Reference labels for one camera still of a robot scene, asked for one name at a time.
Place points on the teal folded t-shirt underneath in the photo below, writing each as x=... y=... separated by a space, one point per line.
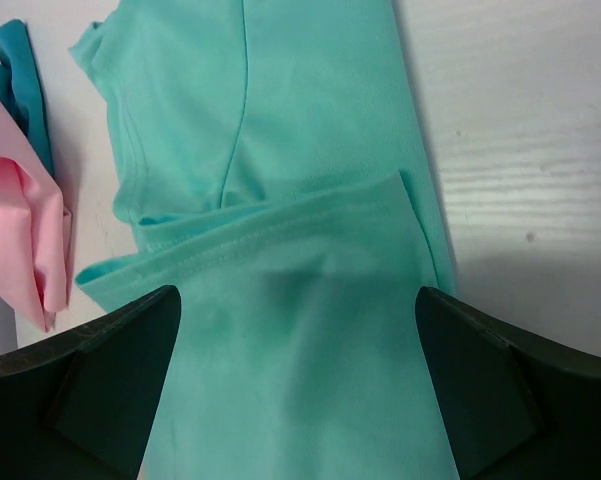
x=21 y=92

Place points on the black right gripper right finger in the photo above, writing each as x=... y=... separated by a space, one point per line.
x=515 y=405

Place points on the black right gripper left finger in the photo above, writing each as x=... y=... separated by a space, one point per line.
x=81 y=404

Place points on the pink folded t-shirt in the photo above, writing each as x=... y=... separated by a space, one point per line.
x=35 y=230

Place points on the teal t-shirt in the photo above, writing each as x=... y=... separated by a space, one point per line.
x=271 y=168

